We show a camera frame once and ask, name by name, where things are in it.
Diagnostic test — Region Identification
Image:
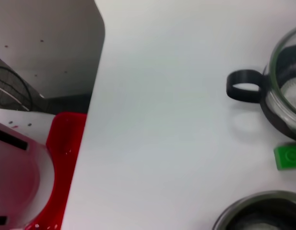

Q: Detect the white robot base panel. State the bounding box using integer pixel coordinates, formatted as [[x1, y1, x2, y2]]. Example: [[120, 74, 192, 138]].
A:
[[0, 0, 107, 99]]

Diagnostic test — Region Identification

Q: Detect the white robot torso shell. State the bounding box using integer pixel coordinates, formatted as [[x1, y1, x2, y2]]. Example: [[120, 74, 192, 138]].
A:
[[0, 119, 55, 230]]

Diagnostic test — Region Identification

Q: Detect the black cable bundle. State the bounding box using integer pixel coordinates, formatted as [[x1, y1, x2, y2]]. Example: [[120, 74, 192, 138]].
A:
[[0, 64, 34, 112]]

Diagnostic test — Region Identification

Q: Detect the red robot base cover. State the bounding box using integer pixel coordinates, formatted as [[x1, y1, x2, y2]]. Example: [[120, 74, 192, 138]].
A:
[[25, 112, 88, 230]]

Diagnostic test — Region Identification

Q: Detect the green toy brick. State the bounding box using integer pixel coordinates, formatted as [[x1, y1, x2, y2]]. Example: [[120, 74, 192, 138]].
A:
[[273, 142, 296, 171]]

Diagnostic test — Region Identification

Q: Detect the glass teacup black holder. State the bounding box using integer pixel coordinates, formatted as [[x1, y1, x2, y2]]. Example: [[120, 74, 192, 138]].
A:
[[211, 190, 296, 230], [226, 25, 296, 142]]

